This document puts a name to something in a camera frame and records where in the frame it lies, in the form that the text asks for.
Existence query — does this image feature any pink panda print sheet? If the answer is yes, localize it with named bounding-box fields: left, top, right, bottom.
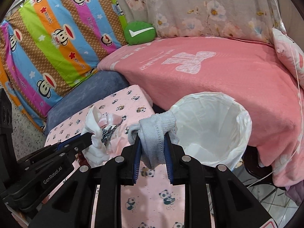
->
left=41, top=85, right=184, bottom=227

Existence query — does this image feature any pink quilted chair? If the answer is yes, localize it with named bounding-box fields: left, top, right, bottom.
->
left=285, top=181, right=304, bottom=206

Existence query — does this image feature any black white patterned scrunchie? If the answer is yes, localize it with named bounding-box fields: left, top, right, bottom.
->
left=101, top=121, right=123, bottom=145

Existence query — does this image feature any white grey sock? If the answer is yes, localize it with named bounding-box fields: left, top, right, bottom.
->
left=128, top=111, right=179, bottom=170

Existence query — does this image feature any thin white cable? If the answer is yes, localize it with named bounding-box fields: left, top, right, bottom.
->
left=247, top=0, right=304, bottom=188

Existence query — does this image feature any white lined trash bin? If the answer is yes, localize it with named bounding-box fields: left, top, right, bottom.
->
left=170, top=92, right=252, bottom=170

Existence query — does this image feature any pink white sock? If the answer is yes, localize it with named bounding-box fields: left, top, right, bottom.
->
left=97, top=113, right=122, bottom=128

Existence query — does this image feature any grey floral quilt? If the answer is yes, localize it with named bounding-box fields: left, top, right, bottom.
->
left=118, top=0, right=285, bottom=44

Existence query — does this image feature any colourful striped monkey quilt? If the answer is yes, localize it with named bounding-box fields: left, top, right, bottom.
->
left=1, top=0, right=127, bottom=130

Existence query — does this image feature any white cloth glove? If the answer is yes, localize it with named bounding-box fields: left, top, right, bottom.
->
left=81, top=106, right=110, bottom=168

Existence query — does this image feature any blue grey cushion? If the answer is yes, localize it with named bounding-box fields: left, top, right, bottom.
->
left=44, top=71, right=129, bottom=135

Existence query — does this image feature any pink towel blanket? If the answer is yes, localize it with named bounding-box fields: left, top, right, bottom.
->
left=97, top=36, right=303, bottom=187

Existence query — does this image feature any pink white small pillow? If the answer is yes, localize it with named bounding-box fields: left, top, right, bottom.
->
left=272, top=28, right=304, bottom=88

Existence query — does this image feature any green round cushion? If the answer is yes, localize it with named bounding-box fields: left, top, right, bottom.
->
left=124, top=21, right=156, bottom=45

